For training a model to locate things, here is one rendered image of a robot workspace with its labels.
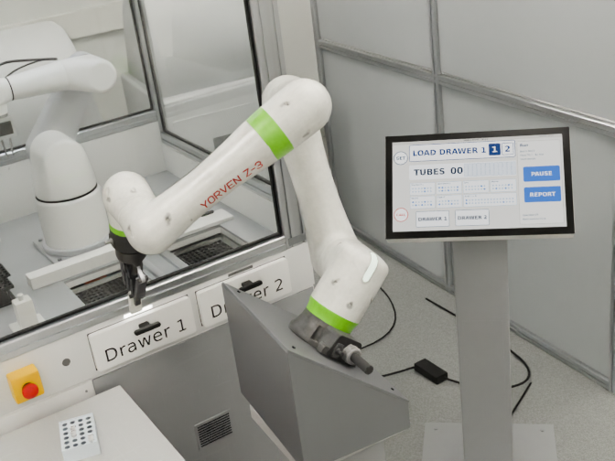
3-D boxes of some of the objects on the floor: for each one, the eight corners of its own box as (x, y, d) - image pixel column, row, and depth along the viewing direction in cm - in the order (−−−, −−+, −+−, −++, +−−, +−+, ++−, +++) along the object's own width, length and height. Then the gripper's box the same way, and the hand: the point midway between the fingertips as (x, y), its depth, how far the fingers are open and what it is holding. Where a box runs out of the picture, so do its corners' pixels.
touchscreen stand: (565, 535, 271) (566, 235, 228) (416, 529, 281) (391, 241, 238) (553, 431, 315) (552, 164, 272) (426, 429, 325) (405, 170, 282)
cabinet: (345, 489, 301) (318, 283, 267) (53, 652, 254) (-24, 427, 221) (215, 370, 376) (181, 198, 342) (-28, 480, 329) (-96, 292, 296)
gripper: (103, 230, 212) (111, 300, 228) (127, 263, 205) (133, 333, 221) (133, 220, 216) (137, 289, 232) (156, 252, 208) (160, 322, 224)
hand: (134, 301), depth 224 cm, fingers closed
